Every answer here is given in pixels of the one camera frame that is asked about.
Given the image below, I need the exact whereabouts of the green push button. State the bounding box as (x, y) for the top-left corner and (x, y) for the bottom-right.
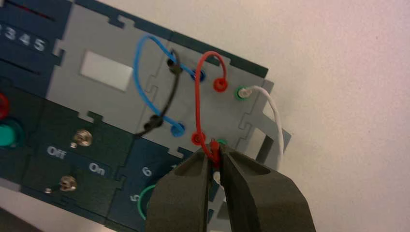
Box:
(0, 119), (26, 148)

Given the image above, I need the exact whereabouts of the black jumper wire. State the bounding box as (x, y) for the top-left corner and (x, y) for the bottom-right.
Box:
(134, 48), (183, 137)

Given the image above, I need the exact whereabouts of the light grey display window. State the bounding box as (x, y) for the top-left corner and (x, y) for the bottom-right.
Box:
(80, 51), (133, 92)

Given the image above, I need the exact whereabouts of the red push button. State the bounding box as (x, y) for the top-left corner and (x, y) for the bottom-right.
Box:
(0, 93), (10, 120)

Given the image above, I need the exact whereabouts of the red jumper wire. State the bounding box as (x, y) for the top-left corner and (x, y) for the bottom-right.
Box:
(191, 51), (229, 170)

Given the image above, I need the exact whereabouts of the blue jumper wire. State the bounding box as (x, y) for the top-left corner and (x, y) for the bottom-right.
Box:
(133, 34), (205, 138)

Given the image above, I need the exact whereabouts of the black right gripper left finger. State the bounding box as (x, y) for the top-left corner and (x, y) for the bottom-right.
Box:
(146, 147), (211, 232)

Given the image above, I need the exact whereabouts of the dark grey modular task box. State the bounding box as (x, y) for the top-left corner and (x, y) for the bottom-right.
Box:
(0, 0), (292, 232)

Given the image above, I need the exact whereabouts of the white jumper wire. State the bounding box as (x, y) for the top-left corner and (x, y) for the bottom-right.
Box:
(238, 85), (284, 170)

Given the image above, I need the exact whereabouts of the black green rotary knob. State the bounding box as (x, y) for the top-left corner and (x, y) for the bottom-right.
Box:
(136, 184), (158, 221)

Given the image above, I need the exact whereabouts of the metal toggle switch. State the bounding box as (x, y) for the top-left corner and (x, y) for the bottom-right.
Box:
(44, 175), (78, 195)
(71, 129), (93, 149)

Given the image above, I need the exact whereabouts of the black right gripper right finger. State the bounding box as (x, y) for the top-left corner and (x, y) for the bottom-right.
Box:
(219, 145), (317, 232)

